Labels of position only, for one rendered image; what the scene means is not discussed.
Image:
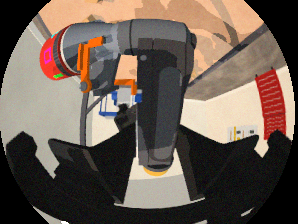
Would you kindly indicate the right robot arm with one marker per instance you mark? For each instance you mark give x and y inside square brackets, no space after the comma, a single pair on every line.
[123,108]

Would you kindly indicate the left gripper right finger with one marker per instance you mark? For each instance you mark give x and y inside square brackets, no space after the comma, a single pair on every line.
[203,159]

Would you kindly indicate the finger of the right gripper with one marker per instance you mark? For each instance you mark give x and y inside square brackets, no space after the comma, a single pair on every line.
[131,114]

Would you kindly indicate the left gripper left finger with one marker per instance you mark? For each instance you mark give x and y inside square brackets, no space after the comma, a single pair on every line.
[110,162]

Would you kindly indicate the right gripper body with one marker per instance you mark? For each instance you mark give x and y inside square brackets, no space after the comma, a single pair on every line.
[122,121]

